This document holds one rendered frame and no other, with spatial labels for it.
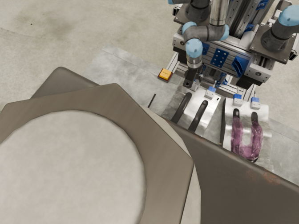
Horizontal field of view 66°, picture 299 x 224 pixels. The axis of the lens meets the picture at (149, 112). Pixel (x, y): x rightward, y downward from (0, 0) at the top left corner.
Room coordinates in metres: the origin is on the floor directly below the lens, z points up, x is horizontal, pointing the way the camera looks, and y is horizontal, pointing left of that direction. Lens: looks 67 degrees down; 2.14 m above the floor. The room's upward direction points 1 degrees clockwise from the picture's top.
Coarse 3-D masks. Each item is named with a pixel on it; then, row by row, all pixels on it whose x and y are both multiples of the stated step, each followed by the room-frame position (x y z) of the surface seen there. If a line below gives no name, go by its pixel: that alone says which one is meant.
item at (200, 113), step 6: (186, 96) 0.64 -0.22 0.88; (186, 102) 0.60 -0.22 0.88; (204, 102) 0.60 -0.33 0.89; (180, 108) 0.56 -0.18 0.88; (198, 108) 0.56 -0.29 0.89; (204, 108) 0.56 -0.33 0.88; (174, 114) 0.51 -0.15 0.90; (180, 114) 0.52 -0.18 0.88; (198, 114) 0.52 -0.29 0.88; (174, 120) 0.47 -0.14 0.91; (198, 120) 0.48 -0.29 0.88; (192, 126) 0.44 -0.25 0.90
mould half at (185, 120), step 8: (184, 88) 0.69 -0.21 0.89; (200, 88) 0.69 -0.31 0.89; (176, 96) 0.63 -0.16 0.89; (184, 96) 0.64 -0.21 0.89; (192, 96) 0.63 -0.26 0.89; (200, 96) 0.64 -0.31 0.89; (216, 96) 0.64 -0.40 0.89; (168, 104) 0.58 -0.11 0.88; (176, 104) 0.58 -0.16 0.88; (192, 104) 0.58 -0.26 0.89; (200, 104) 0.58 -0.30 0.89; (208, 104) 0.58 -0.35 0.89; (216, 104) 0.58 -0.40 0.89; (168, 112) 0.52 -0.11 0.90; (184, 112) 0.53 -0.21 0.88; (192, 112) 0.53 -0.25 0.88; (208, 112) 0.53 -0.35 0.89; (184, 120) 0.47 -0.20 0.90; (192, 120) 0.48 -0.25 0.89; (200, 120) 0.48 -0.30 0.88; (208, 120) 0.48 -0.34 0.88; (200, 128) 0.43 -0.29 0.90
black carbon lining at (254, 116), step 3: (234, 108) 0.58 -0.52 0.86; (237, 108) 0.58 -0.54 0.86; (234, 111) 0.56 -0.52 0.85; (237, 111) 0.56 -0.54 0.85; (234, 114) 0.54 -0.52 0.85; (237, 114) 0.54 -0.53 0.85; (252, 114) 0.54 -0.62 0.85; (255, 114) 0.54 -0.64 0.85; (252, 117) 0.52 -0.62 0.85; (255, 117) 0.52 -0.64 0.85; (252, 120) 0.50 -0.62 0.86; (231, 150) 0.31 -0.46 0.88; (258, 156) 0.28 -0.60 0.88; (255, 159) 0.26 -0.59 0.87
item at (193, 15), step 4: (188, 4) 1.16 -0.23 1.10; (192, 4) 1.12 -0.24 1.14; (208, 4) 1.12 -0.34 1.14; (188, 8) 1.14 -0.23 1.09; (192, 8) 1.11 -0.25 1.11; (196, 8) 1.10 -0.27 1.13; (200, 8) 1.09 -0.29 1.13; (204, 8) 1.10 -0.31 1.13; (208, 8) 1.13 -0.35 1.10; (188, 12) 1.13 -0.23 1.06; (192, 12) 1.10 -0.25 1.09; (196, 12) 1.09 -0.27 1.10; (200, 12) 1.09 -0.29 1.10; (204, 12) 1.10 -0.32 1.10; (208, 12) 1.12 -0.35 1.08; (188, 16) 1.10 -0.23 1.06; (192, 16) 1.09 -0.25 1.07; (196, 16) 1.08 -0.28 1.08; (200, 16) 1.09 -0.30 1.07; (204, 16) 1.09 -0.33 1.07; (192, 20) 1.08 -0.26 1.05; (196, 20) 1.08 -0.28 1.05; (200, 20) 1.08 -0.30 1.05; (204, 20) 1.09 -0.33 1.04
